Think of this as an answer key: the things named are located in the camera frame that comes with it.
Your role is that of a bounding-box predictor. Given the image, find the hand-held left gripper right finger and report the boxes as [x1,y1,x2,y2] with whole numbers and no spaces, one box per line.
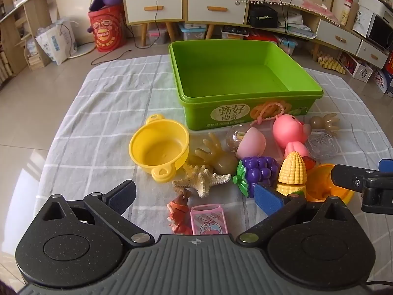
[237,184,348,246]

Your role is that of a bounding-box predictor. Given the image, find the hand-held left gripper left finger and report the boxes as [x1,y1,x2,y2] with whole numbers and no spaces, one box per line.
[41,179,155,248]

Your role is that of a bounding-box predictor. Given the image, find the orange toy bowl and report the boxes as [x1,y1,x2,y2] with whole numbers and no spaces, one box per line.
[305,163,355,205]

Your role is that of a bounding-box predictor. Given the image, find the purple toy grapes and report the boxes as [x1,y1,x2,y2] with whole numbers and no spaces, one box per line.
[232,156,280,197]

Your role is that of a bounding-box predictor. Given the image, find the yellow toy corn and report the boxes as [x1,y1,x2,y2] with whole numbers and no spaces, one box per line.
[276,151,308,195]

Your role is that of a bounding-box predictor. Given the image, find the clear plastic lens case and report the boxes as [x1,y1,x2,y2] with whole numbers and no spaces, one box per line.
[305,130,338,160]

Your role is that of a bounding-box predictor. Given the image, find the red brown toy figure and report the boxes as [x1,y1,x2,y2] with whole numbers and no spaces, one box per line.
[167,187,193,236]

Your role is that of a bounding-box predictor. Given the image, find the yellow toy pot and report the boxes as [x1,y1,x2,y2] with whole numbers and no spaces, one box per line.
[128,114,190,182]

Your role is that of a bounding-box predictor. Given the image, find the beige starfish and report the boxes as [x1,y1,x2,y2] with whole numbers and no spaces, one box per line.
[172,163,232,198]

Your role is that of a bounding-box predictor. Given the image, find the pink bead bracelet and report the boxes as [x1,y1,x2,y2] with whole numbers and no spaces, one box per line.
[250,101,284,126]

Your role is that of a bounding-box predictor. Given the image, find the green plastic box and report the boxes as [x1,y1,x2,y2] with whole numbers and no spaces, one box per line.
[168,40,324,130]

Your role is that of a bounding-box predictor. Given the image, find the tan hand-shaped massager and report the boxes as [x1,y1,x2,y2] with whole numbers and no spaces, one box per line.
[308,113,340,135]
[194,133,239,177]

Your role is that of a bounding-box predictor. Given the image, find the pink clear capsule egg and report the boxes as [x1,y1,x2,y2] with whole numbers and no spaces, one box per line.
[225,126,266,160]

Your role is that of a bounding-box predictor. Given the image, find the pink card box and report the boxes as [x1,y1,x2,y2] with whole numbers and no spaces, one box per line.
[190,204,229,236]

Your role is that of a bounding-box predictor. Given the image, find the pink rubber pig toy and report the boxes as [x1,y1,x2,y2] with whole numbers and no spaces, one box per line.
[273,114,312,160]

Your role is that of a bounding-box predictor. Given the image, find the grey checkered tablecloth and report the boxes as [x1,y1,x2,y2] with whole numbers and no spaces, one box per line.
[37,54,393,283]

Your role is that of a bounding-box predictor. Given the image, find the red white box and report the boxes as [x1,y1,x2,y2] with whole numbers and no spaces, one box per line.
[338,52,373,82]

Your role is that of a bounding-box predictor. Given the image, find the white cabinet drawer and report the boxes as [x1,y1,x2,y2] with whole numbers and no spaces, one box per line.
[124,0,182,23]
[316,20,361,54]
[187,0,248,22]
[358,40,389,68]

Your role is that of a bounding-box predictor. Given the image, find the yellow egg tray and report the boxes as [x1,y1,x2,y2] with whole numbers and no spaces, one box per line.
[311,49,346,74]

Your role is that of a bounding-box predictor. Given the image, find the white appliance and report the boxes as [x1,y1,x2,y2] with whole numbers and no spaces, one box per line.
[351,0,393,51]

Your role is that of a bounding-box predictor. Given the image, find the clear box blue lid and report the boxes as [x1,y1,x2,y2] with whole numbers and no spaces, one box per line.
[179,22,207,42]
[278,35,298,56]

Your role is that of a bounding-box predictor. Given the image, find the pile of papers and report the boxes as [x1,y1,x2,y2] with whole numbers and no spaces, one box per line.
[278,9,317,39]

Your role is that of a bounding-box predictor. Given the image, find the white paper bag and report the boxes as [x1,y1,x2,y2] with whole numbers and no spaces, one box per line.
[35,17,78,65]

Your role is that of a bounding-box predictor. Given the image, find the black keyboard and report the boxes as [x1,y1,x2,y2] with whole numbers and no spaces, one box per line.
[222,25,250,36]

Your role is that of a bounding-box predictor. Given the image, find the black bag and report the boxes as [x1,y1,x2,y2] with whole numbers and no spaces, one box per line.
[248,5,278,28]

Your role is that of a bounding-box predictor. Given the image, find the wooden cabinet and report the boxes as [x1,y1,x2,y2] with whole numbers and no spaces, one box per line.
[120,0,393,70]

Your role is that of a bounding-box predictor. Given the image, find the wooden shelf desk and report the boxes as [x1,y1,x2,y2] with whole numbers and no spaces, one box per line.
[0,0,59,77]

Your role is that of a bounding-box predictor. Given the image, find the black charging cable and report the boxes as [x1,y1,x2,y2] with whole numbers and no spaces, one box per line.
[90,0,175,66]

